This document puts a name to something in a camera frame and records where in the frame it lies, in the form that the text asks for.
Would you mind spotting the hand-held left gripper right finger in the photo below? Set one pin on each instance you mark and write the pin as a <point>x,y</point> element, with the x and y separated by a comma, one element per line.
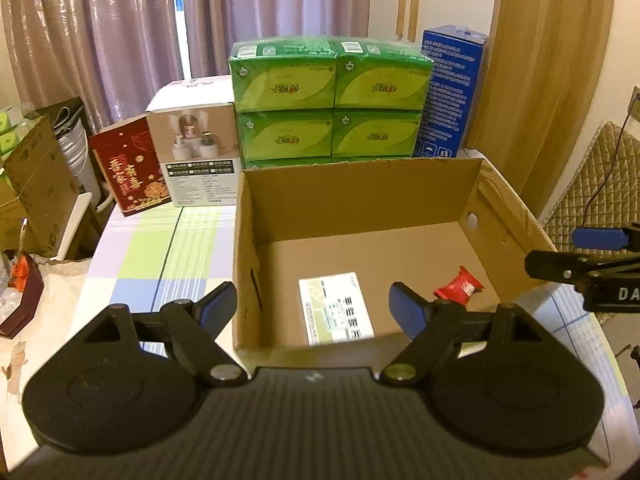
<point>406,312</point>

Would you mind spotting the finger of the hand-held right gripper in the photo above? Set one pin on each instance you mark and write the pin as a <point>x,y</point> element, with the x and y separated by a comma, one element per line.
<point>555,265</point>
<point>597,239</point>

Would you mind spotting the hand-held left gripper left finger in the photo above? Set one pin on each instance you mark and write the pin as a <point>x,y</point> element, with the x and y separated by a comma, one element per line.
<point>216,310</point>

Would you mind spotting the red candy packet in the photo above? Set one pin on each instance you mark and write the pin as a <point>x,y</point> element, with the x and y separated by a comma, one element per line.
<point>460,286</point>

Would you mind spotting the brown cardboard box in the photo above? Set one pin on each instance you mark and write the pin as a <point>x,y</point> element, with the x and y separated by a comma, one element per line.
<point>280,210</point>

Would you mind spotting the desktop with plaid tablecloth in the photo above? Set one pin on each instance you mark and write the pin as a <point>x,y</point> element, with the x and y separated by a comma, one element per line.
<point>150,250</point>

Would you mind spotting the quilted beige chair cushion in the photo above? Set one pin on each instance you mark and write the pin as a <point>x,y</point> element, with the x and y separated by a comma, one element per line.
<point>600,180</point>

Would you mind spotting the white appliance box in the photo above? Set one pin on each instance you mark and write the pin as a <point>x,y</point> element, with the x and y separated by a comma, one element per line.
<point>200,160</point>

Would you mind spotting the red gift box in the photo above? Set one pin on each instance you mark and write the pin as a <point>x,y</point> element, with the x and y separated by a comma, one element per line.
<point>130,170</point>

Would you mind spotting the wooden door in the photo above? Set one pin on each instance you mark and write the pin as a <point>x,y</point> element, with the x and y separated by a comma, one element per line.
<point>545,70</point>

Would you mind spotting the dark red box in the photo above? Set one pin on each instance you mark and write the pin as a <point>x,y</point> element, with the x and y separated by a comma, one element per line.
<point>22,305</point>

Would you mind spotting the blue milk carton box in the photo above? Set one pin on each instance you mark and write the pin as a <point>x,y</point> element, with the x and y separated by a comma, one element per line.
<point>450,100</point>

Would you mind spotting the white plastic container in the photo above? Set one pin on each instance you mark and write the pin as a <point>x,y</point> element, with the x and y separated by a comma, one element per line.
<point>80,155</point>

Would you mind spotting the brown cardboard carton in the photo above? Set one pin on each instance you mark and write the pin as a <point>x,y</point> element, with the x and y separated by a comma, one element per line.
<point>35,185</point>

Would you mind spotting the pack of green tissue boxes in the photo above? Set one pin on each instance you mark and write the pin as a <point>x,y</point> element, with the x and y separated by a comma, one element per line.
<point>300,90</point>

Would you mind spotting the dark paper bag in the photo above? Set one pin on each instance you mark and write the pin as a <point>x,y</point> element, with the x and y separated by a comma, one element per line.
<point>60,110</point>

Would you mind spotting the small green tissue packs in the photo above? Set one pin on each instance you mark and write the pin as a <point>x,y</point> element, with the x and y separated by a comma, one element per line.
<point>10,130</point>

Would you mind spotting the mauve curtain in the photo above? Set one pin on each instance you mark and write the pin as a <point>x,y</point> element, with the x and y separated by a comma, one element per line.
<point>280,5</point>
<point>90,30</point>

